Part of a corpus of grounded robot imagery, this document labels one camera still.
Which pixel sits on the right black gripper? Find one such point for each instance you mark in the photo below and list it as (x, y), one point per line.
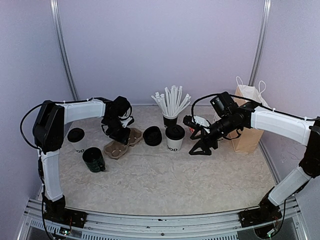
(205, 136)

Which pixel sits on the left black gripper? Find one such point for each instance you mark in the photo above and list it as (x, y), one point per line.
(121, 138)

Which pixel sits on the cardboard cup carrier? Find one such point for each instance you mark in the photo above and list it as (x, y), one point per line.
(116, 150)

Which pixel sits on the white paper cup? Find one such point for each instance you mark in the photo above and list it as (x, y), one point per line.
(80, 146)
(174, 145)

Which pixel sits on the brown paper bag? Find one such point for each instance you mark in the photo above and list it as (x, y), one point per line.
(249, 138)

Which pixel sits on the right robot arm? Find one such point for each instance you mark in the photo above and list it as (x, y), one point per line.
(254, 115)

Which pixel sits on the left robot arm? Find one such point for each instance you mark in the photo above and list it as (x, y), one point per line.
(48, 132)

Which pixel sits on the red patterned bowl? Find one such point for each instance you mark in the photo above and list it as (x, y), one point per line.
(191, 129)

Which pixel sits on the stack of white paper cups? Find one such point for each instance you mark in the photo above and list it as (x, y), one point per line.
(217, 120)

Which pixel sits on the stack of black lids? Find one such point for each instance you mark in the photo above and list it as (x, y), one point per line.
(152, 136)

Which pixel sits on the black cup holding straws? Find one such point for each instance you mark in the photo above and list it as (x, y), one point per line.
(169, 120)

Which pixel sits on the bundle of wrapped white straws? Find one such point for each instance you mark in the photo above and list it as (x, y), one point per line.
(172, 101)

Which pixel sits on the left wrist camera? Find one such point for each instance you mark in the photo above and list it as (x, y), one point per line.
(126, 122)

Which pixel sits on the aluminium front rail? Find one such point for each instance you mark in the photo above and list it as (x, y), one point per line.
(110, 226)

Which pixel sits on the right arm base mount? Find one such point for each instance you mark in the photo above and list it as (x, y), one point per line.
(260, 215)

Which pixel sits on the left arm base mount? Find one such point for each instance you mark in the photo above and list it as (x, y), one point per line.
(68, 217)

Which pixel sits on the right aluminium post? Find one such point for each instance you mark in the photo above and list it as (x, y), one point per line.
(260, 43)

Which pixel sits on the aluminium post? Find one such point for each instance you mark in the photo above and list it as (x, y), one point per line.
(260, 43)
(54, 6)

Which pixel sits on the left aluminium post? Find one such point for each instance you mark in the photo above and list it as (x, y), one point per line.
(54, 6)

